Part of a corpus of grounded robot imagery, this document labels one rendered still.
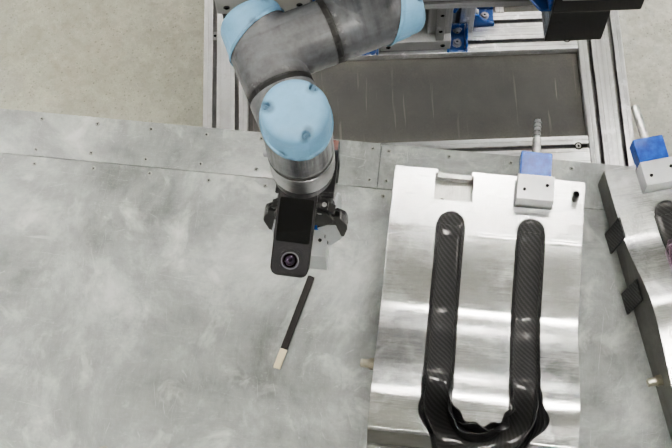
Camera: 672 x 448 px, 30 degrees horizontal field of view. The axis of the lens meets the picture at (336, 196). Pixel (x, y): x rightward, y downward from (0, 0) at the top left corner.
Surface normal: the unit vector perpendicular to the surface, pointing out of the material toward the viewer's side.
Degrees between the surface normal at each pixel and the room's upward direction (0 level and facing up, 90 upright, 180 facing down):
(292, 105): 0
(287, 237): 32
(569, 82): 0
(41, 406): 0
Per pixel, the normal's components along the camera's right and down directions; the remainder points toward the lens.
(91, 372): -0.03, -0.37
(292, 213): -0.05, 0.18
